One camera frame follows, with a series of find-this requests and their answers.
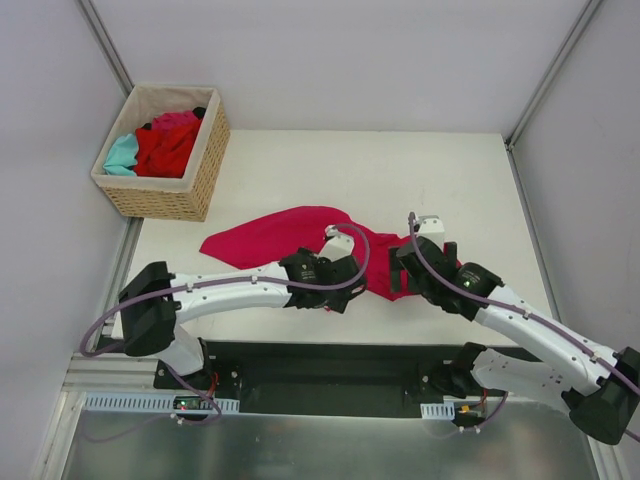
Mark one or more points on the aluminium frame rail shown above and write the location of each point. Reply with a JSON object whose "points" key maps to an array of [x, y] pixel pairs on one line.
{"points": [[570, 42], [98, 29]]}

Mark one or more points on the slotted cable duct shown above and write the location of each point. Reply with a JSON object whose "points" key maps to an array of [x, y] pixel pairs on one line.
{"points": [[147, 403], [444, 411]]}

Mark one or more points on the wicker basket with cloth liner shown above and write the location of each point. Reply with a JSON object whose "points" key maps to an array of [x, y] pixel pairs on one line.
{"points": [[186, 198]]}

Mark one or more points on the red t shirt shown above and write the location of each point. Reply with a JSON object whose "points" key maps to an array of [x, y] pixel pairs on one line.
{"points": [[165, 154]]}

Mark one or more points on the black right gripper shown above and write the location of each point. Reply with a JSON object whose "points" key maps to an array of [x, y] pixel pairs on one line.
{"points": [[398, 270]]}

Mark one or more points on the turquoise t shirt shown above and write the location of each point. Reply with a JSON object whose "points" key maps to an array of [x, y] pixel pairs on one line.
{"points": [[122, 156]]}

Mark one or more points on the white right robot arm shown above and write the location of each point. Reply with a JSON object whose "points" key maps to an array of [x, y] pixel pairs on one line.
{"points": [[596, 386]]}

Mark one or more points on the magenta t shirt in basket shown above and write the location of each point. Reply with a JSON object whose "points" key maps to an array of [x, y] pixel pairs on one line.
{"points": [[170, 120]]}

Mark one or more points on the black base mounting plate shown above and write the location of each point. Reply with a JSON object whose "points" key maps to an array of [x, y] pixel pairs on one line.
{"points": [[306, 379]]}

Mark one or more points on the left slotted cable duct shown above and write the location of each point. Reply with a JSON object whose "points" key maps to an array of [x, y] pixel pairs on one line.
{"points": [[147, 403]]}

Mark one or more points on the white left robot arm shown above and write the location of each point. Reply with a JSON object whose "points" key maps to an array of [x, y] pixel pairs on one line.
{"points": [[157, 302]]}

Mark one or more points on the right slotted cable duct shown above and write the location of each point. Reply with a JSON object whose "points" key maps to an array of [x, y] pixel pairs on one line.
{"points": [[444, 411]]}

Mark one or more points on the aluminium frame rail left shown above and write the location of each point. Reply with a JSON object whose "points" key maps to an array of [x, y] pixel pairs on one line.
{"points": [[98, 29]]}

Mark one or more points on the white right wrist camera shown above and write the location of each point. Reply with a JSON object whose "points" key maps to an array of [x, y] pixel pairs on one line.
{"points": [[432, 228]]}

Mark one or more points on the aluminium frame rail right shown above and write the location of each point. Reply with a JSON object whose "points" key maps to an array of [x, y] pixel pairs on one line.
{"points": [[570, 42]]}

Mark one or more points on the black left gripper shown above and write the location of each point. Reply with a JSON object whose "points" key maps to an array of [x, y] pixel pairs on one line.
{"points": [[347, 293]]}

